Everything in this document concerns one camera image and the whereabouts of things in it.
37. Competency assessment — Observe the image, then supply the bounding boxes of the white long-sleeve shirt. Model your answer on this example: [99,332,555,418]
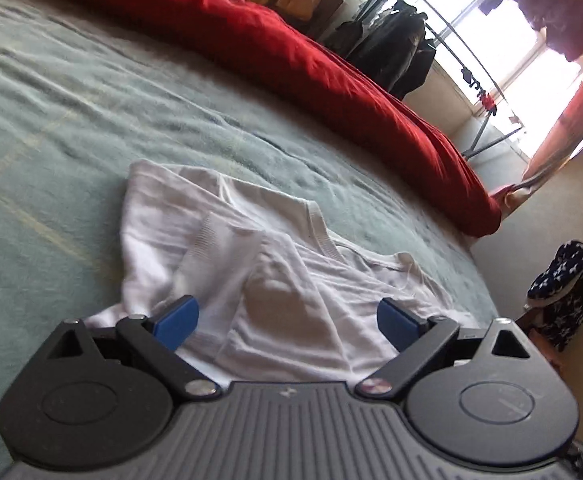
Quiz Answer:
[84,159,477,381]

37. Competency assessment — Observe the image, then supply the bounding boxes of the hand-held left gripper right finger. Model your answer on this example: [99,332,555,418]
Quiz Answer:
[354,297,535,401]

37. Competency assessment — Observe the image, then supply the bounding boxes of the orange curtain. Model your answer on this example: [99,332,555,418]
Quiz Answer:
[524,52,583,186]

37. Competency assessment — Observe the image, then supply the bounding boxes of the navy patterned cloth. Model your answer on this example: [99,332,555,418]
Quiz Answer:
[526,241,583,351]

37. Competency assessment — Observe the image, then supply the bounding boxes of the dark hanging clothes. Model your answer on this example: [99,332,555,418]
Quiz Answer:
[451,0,583,61]

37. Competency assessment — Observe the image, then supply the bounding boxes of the red duvet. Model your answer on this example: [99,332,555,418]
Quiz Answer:
[0,0,502,237]

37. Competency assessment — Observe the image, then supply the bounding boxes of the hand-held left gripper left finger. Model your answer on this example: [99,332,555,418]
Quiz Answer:
[46,294,222,401]

